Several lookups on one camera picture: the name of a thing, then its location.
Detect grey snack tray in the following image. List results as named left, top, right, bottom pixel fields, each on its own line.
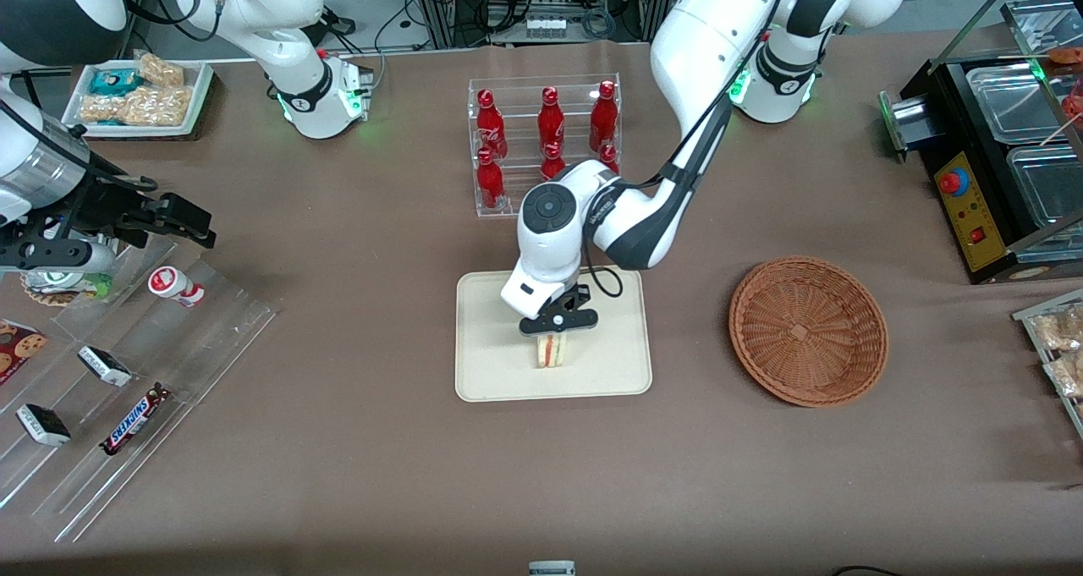
left=1013, top=288, right=1083, bottom=440

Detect clear acrylic stepped display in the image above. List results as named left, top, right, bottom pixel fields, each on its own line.
left=0, top=233, right=278, bottom=544

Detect black white candy bar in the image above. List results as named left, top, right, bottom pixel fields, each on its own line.
left=78, top=345, right=134, bottom=388
left=17, top=403, right=72, bottom=448

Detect clear plastic food container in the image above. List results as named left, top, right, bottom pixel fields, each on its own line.
left=1007, top=146, right=1083, bottom=231
left=966, top=63, right=1060, bottom=146

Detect aluminium frame rack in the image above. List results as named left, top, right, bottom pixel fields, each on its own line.
left=409, top=0, right=679, bottom=49

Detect chocolate chip cookie pack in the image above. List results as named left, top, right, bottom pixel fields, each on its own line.
left=0, top=320, right=48, bottom=385

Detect clear acrylic bottle rack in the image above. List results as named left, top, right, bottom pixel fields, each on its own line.
left=468, top=74, right=622, bottom=218

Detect puffed rice snack pack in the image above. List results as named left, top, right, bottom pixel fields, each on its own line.
left=138, top=52, right=186, bottom=88
left=125, top=85, right=192, bottom=128
left=80, top=92, right=129, bottom=125

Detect small white yogurt bottle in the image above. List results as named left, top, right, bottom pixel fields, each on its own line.
left=148, top=266, right=206, bottom=309

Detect clear wrapped pastry pack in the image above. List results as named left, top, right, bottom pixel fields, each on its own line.
left=1034, top=305, right=1083, bottom=351
left=1045, top=352, right=1083, bottom=396

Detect blue snack packet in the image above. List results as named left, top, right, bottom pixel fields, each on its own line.
left=89, top=69, right=141, bottom=97

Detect round brown wicker basket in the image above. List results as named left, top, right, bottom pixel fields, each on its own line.
left=728, top=256, right=889, bottom=408

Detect snickers chocolate bar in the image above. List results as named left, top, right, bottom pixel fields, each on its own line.
left=100, top=383, right=172, bottom=457

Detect beige rectangular tray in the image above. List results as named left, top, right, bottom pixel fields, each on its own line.
left=455, top=270, right=653, bottom=403

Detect black food warmer yellow panel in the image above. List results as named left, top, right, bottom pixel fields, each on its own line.
left=878, top=0, right=1083, bottom=286

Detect white snack tray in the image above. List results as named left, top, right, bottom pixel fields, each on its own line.
left=61, top=57, right=215, bottom=140

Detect triangular sandwich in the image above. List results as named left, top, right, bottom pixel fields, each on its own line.
left=531, top=332, right=570, bottom=370

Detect round green white snack pack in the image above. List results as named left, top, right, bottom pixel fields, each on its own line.
left=21, top=267, right=115, bottom=307

